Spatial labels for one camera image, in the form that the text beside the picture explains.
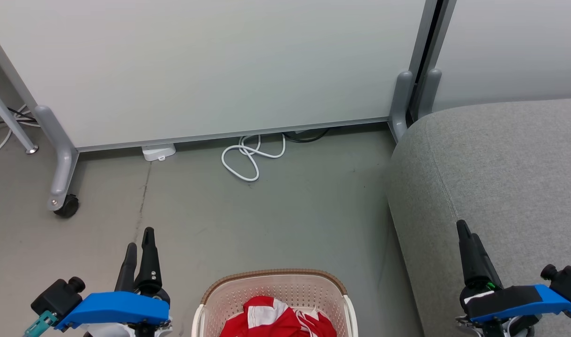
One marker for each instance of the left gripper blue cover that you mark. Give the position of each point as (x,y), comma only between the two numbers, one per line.
(116,309)

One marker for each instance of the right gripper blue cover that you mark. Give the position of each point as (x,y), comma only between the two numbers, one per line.
(510,302)

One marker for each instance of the red white striped garment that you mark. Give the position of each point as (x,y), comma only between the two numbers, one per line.
(276,320)

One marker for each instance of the grey fabric sofa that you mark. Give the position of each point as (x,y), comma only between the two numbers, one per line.
(500,178)

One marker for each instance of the black caster wheel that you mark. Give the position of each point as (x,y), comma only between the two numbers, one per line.
(68,206)

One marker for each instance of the white power adapter box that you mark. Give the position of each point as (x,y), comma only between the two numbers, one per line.
(158,151)

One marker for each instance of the grey partition foot with caster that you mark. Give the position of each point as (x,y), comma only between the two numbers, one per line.
(63,154)

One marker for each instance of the beige plastic laundry basket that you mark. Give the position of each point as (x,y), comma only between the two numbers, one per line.
(290,285)

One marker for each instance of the grey metal table leg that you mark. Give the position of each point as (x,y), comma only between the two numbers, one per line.
(9,119)

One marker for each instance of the wide white partition panel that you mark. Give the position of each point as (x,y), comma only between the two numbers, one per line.
(210,65)

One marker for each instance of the narrow white partition panel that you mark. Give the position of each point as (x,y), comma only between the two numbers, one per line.
(515,47)

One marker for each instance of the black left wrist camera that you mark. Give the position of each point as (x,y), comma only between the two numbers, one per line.
(58,297)

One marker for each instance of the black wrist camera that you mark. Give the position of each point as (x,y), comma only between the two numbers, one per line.
(58,297)
(566,281)

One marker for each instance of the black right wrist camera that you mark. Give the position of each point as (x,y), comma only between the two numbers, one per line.
(566,281)

